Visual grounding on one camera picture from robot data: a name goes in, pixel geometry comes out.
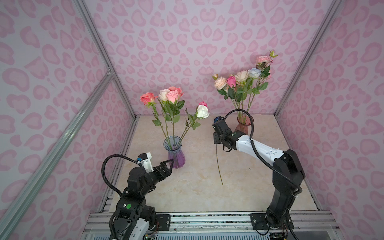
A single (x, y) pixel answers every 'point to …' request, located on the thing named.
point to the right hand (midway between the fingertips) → (219, 134)
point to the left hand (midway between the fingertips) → (169, 161)
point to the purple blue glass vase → (173, 143)
